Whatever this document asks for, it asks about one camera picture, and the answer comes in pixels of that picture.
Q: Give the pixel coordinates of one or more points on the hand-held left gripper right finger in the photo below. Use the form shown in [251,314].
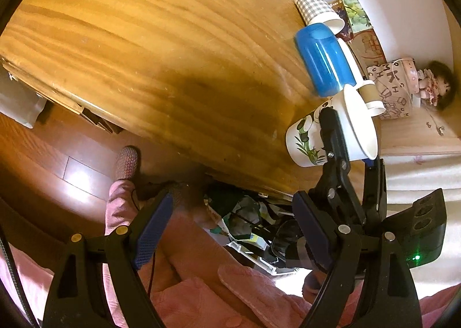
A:
[310,232]

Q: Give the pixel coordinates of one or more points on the grey knit slipper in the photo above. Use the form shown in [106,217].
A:
[126,162]

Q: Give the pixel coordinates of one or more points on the brown paper cup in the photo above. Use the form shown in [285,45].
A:
[371,92]

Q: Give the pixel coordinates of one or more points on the white bedding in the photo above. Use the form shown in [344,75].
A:
[414,176]

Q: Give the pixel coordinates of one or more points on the heap of bags and boxes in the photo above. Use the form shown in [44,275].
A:
[248,212]

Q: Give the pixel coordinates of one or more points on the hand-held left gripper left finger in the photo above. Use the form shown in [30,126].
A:
[150,232]

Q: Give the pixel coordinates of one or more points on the checkered paper cup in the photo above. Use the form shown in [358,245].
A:
[313,3]

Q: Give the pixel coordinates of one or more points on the dark-haired rag doll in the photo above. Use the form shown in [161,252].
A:
[432,84]

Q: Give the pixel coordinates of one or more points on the white panda print cup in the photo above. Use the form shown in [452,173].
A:
[306,133]

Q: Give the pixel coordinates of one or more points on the dark printed cup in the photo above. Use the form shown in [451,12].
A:
[346,29]

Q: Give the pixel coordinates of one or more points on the light wooden board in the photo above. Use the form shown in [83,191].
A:
[414,133]

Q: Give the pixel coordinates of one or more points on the blue plastic cup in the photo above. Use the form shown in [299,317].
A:
[320,57]

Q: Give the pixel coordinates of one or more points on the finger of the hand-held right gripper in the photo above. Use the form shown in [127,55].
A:
[331,137]
[375,187]

